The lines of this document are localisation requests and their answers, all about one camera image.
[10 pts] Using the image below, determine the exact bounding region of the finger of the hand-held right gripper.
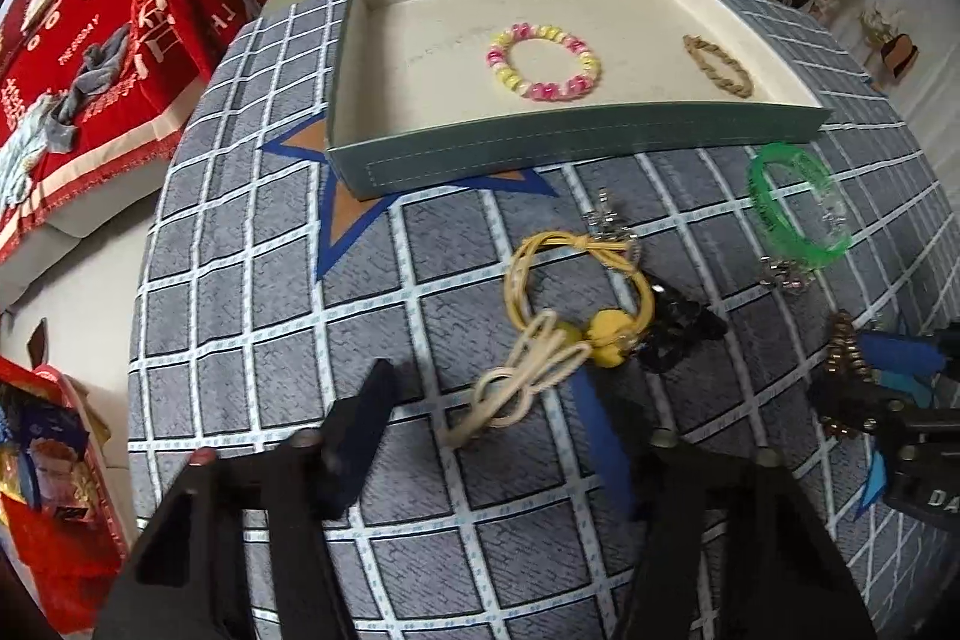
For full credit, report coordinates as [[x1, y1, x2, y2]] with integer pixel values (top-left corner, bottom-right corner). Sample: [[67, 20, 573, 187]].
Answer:
[[851, 323, 960, 378], [806, 374, 960, 438]]

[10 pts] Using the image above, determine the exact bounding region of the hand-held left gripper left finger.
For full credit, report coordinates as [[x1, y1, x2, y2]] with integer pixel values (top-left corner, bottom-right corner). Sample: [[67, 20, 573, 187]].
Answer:
[[94, 359, 402, 640]]

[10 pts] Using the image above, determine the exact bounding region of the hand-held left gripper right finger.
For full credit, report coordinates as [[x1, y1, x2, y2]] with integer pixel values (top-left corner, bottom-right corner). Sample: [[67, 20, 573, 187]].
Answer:
[[566, 374, 878, 640]]

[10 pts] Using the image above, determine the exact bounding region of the brown spiral hair tie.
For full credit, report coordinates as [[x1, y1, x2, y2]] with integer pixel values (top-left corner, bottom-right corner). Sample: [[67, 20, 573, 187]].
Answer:
[[825, 310, 878, 442]]

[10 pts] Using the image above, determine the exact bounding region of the yellow hair tie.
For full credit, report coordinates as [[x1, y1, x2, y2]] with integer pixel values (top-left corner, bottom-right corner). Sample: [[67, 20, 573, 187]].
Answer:
[[504, 231, 657, 371]]

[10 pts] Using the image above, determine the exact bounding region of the cream cord hair tie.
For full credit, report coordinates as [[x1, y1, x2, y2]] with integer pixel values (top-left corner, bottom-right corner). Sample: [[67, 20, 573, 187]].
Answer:
[[446, 310, 593, 446]]

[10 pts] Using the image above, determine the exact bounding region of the green translucent bangle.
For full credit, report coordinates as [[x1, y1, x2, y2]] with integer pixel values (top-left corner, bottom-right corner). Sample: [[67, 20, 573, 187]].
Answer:
[[746, 141, 852, 270]]

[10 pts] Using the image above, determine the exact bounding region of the grey-green shallow tray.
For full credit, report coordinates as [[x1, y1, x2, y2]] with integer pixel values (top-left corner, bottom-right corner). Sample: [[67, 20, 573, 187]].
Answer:
[[324, 0, 835, 202]]

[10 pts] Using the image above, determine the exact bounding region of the grey checked tablecloth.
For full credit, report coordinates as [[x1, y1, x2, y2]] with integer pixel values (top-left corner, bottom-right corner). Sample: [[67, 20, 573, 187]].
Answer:
[[127, 0, 960, 640]]

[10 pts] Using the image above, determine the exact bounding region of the small brown object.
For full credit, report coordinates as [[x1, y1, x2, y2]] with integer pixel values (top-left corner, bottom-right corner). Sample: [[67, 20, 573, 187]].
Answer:
[[26, 317, 50, 371]]

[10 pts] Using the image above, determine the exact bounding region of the beige sofa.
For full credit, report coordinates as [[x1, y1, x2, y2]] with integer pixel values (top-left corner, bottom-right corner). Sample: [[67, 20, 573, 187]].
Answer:
[[0, 107, 188, 311]]

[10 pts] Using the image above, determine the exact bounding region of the light blue cloth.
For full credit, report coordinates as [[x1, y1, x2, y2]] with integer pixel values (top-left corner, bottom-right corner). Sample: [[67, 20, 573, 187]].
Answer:
[[0, 92, 57, 206]]

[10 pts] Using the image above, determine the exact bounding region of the grey cloth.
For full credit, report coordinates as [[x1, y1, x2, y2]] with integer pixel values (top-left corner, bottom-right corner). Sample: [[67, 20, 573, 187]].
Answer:
[[49, 25, 136, 154]]

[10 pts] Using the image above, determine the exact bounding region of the red printed blanket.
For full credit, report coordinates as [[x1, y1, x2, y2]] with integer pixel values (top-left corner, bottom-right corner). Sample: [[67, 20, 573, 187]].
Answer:
[[0, 0, 312, 266]]

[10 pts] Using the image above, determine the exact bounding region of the brown braided bracelet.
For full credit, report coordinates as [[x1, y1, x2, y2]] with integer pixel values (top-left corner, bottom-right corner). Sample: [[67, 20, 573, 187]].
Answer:
[[682, 34, 755, 101]]

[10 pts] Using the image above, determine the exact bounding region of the pink yellow bead bracelet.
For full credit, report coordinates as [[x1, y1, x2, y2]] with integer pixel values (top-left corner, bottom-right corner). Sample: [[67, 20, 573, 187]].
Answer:
[[486, 21, 603, 105]]

